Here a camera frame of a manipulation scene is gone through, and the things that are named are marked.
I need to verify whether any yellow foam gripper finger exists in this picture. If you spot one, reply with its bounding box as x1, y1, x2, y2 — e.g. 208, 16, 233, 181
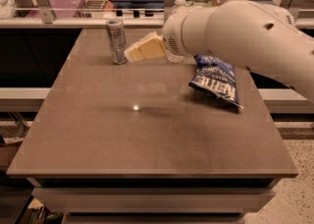
124, 35, 166, 61
135, 31, 161, 45

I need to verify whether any silver redbull can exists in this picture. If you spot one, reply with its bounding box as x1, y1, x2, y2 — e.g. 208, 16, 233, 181
106, 19, 128, 65

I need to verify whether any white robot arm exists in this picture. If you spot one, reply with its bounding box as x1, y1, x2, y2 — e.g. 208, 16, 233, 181
125, 0, 314, 101

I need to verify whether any clear plastic water bottle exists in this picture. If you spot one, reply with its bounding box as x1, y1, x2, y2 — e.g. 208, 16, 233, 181
166, 0, 186, 64

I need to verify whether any blue kettle chips bag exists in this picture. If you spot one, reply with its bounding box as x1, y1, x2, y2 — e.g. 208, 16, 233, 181
188, 54, 242, 108

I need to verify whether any purple plastic crate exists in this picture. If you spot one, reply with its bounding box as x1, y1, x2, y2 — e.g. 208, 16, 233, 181
26, 0, 88, 19

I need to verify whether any left metal railing bracket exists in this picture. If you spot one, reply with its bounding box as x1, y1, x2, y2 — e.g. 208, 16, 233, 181
27, 0, 55, 24

